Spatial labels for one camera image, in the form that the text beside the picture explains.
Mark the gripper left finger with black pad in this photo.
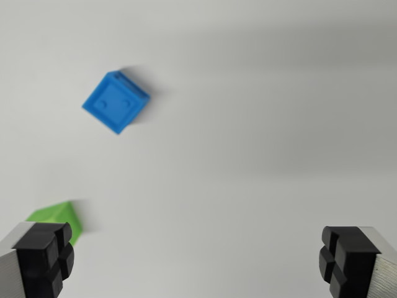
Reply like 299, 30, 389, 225
0, 221, 76, 298

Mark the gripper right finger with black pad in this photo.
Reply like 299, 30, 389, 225
318, 225, 397, 298

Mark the green embossed cube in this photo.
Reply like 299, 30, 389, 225
25, 201, 85, 248

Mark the blue embossed cube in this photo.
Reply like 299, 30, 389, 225
81, 70, 151, 136

